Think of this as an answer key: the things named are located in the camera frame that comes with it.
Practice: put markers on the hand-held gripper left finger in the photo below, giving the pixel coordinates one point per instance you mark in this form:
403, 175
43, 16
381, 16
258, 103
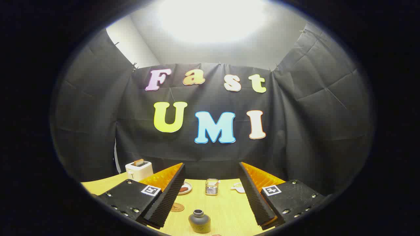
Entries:
165, 200

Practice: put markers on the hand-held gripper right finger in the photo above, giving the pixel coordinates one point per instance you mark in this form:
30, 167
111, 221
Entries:
257, 200

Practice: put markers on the round cork coaster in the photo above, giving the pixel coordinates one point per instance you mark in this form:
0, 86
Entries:
178, 207

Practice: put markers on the silver green juice bottle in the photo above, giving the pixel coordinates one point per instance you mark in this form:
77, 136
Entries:
199, 223

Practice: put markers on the brown meat piece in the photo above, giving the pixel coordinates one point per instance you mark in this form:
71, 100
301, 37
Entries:
184, 189

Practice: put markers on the white divided dish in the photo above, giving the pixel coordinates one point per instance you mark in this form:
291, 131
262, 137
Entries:
239, 187

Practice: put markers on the round white plate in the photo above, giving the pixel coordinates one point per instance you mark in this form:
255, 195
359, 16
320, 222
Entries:
187, 192

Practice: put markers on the wooden table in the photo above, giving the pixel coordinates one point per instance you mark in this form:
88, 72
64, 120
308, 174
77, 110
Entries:
226, 209

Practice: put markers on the white toaster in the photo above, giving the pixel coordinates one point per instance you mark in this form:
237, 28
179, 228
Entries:
139, 171

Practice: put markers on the toast slice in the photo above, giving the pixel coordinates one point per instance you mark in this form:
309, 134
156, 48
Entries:
138, 162

